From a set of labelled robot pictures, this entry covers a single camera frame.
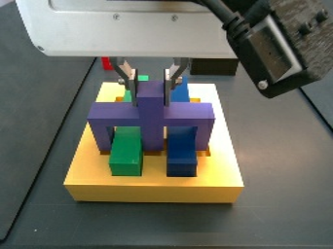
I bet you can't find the blue bar block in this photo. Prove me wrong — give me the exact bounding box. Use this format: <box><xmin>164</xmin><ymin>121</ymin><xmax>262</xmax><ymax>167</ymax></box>
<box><xmin>166</xmin><ymin>79</ymin><xmax>198</xmax><ymax>177</ymax></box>

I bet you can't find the red three-legged block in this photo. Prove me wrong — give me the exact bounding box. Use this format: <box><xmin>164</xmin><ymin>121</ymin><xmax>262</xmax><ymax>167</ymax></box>
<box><xmin>102</xmin><ymin>56</ymin><xmax>115</xmax><ymax>71</ymax></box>

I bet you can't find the green bar block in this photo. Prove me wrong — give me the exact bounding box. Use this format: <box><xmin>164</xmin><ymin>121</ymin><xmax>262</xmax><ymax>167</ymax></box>
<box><xmin>108</xmin><ymin>74</ymin><xmax>151</xmax><ymax>177</ymax></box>

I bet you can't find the yellow board with slots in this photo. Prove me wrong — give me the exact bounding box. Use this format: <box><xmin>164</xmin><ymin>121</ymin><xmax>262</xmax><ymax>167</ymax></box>
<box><xmin>64</xmin><ymin>84</ymin><xmax>243</xmax><ymax>203</ymax></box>

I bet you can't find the purple three-legged block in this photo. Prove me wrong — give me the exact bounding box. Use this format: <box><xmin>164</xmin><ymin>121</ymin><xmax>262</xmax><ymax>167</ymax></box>
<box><xmin>87</xmin><ymin>82</ymin><xmax>214</xmax><ymax>152</ymax></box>

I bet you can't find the black camera cable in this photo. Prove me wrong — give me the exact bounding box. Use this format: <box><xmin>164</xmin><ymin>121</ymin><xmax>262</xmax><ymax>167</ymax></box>
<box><xmin>195</xmin><ymin>0</ymin><xmax>255</xmax><ymax>43</ymax></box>

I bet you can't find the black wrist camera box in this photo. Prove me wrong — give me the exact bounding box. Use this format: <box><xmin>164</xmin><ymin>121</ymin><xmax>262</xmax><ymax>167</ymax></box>
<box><xmin>223</xmin><ymin>0</ymin><xmax>333</xmax><ymax>98</ymax></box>

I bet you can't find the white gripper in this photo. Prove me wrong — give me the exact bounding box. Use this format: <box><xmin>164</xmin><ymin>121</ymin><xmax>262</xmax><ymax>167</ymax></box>
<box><xmin>16</xmin><ymin>0</ymin><xmax>235</xmax><ymax>106</ymax></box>

